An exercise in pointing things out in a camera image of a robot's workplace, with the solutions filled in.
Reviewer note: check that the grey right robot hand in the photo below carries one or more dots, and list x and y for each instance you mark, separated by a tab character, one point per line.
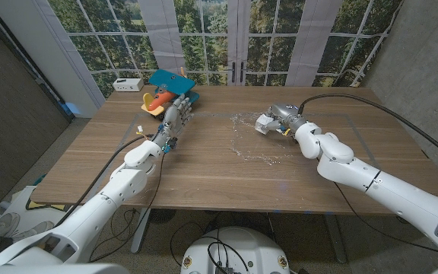
289	114

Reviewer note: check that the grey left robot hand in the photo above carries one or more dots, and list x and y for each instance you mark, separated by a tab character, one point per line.
173	122

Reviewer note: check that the small white cube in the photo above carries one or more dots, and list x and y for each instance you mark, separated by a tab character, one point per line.
263	122

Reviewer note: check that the clear plastic wrap sheet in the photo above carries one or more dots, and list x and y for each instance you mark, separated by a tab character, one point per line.
253	144

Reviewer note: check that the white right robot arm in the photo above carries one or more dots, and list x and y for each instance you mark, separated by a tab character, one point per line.
348	167

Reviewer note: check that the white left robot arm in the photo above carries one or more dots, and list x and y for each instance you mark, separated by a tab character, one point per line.
124	186

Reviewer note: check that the teal and orange toy plane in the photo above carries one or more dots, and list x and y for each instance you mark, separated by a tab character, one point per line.
171	81

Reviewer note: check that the white power box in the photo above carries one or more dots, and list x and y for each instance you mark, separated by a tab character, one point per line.
127	84

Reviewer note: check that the printed window forest backdrop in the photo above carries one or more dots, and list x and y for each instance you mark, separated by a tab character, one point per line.
204	38

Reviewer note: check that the black ribbed round object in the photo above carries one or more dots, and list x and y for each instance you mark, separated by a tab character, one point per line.
162	215

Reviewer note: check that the white table leg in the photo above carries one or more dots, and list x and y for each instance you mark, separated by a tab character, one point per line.
141	232

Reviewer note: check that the grey table leg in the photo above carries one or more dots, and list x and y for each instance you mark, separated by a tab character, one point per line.
336	239

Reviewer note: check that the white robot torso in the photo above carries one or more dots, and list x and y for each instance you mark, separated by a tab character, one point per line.
238	251

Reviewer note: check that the grey sneaker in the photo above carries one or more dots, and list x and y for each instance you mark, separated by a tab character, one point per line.
5	224
32	229

